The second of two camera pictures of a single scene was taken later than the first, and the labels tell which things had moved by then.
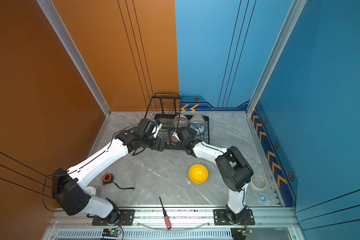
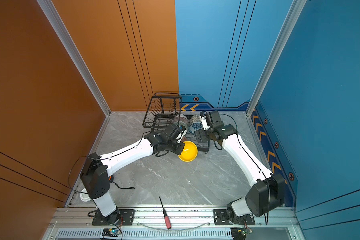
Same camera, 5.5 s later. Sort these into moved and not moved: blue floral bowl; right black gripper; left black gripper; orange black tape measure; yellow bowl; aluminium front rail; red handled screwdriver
Moved: left black gripper; yellow bowl; right black gripper
Not moved: aluminium front rail; red handled screwdriver; orange black tape measure; blue floral bowl
